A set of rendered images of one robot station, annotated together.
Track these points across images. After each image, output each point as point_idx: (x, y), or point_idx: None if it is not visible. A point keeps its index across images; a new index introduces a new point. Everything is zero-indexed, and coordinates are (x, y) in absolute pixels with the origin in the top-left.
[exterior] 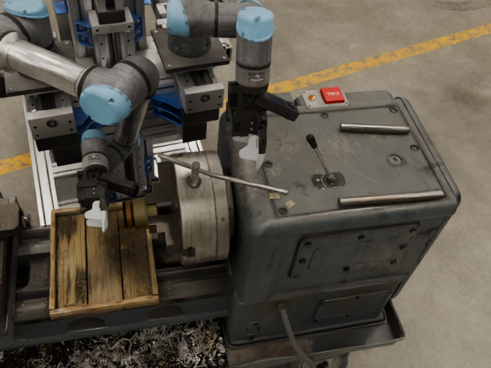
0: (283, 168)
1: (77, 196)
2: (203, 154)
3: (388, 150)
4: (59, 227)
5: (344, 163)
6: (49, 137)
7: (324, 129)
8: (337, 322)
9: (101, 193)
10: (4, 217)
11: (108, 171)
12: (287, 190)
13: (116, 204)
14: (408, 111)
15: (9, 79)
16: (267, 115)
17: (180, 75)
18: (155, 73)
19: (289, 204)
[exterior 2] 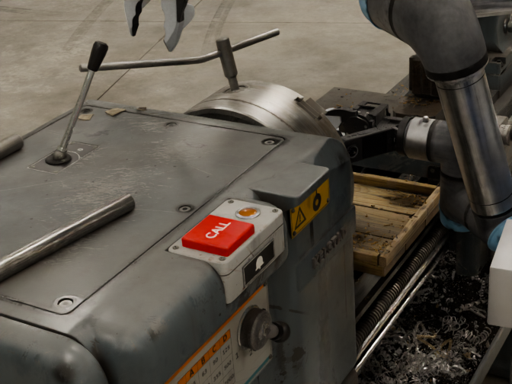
0: (145, 132)
1: (364, 101)
2: (279, 116)
3: (4, 237)
4: (412, 195)
5: (64, 182)
6: None
7: (155, 193)
8: None
9: (347, 108)
10: (417, 108)
11: (405, 150)
12: (81, 65)
13: (403, 232)
14: (27, 324)
15: None
16: (269, 155)
17: None
18: (410, 9)
19: (85, 116)
